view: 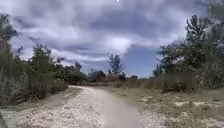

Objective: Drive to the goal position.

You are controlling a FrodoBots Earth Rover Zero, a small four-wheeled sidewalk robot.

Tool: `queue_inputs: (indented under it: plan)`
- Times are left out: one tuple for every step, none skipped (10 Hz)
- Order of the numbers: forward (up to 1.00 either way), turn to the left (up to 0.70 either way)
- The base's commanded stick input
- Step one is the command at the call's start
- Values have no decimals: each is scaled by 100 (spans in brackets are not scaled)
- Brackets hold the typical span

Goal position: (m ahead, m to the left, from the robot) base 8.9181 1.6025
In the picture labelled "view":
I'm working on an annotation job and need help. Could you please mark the distant row of trees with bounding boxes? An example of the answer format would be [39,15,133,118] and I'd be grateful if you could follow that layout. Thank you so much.
[87,53,139,84]

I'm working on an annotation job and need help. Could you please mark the pale gravel dirt path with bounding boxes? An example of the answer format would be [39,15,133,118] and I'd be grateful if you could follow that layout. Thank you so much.
[0,85,224,128]

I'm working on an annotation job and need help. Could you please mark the dry grass ground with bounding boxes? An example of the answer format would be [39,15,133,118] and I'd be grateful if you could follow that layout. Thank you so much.
[83,81,224,128]

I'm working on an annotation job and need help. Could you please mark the row of green bushes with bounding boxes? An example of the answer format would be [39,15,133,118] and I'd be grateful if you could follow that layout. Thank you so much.
[0,13,88,107]

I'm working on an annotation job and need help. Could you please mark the tall green trees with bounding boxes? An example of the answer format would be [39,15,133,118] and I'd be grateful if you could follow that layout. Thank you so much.
[152,0,224,94]

